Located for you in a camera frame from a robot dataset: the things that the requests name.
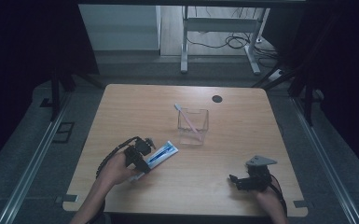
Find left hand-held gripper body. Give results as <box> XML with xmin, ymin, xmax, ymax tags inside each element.
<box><xmin>124</xmin><ymin>136</ymin><xmax>157</xmax><ymax>168</ymax></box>

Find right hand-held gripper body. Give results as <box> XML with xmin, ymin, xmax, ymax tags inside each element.
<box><xmin>245</xmin><ymin>155</ymin><xmax>278</xmax><ymax>192</ymax></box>

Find blue and white toothpaste tube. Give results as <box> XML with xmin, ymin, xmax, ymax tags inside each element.
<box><xmin>127</xmin><ymin>140</ymin><xmax>180</xmax><ymax>183</ymax></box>

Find pink toothbrush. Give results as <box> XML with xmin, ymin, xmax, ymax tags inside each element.
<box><xmin>173</xmin><ymin>103</ymin><xmax>200</xmax><ymax>133</ymax></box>

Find clear plastic cup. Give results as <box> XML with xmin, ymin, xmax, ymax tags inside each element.
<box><xmin>176</xmin><ymin>107</ymin><xmax>210</xmax><ymax>147</ymax></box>

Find person's left hand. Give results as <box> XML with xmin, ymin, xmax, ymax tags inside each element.
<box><xmin>98</xmin><ymin>151</ymin><xmax>138</xmax><ymax>188</ymax></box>

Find person's right hand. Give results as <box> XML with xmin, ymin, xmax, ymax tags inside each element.
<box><xmin>255</xmin><ymin>188</ymin><xmax>286</xmax><ymax>217</ymax></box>

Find black metal stand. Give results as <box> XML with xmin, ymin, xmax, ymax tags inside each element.
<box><xmin>49</xmin><ymin>69</ymin><xmax>105</xmax><ymax>122</ymax></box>
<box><xmin>251</xmin><ymin>60</ymin><xmax>316</xmax><ymax>127</ymax></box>

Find white power strip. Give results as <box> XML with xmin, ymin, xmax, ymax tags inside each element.
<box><xmin>267</xmin><ymin>68</ymin><xmax>285</xmax><ymax>83</ymax></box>

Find white panel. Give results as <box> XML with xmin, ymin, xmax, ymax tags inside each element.
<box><xmin>77</xmin><ymin>4</ymin><xmax>162</xmax><ymax>51</ymax></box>

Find dark curtain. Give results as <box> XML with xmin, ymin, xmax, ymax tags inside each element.
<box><xmin>0</xmin><ymin>0</ymin><xmax>100</xmax><ymax>176</ymax></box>
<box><xmin>262</xmin><ymin>0</ymin><xmax>359</xmax><ymax>174</ymax></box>

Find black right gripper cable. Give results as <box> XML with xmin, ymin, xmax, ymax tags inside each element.
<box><xmin>269</xmin><ymin>173</ymin><xmax>289</xmax><ymax>217</ymax></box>

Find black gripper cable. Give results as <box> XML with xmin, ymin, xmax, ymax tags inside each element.
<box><xmin>95</xmin><ymin>135</ymin><xmax>142</xmax><ymax>180</ymax></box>
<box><xmin>269</xmin><ymin>173</ymin><xmax>289</xmax><ymax>217</ymax></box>

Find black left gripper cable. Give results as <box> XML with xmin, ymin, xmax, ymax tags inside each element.
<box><xmin>95</xmin><ymin>135</ymin><xmax>142</xmax><ymax>180</ymax></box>

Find aluminium floor rail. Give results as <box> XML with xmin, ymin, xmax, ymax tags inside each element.
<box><xmin>0</xmin><ymin>91</ymin><xmax>73</xmax><ymax>224</ymax></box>
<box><xmin>290</xmin><ymin>96</ymin><xmax>357</xmax><ymax>224</ymax></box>

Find black floor cables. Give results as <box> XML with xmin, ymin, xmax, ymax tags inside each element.
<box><xmin>186</xmin><ymin>7</ymin><xmax>283</xmax><ymax>68</ymax></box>

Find white metal desk frame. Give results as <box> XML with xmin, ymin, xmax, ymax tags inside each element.
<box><xmin>180</xmin><ymin>5</ymin><xmax>272</xmax><ymax>76</ymax></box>

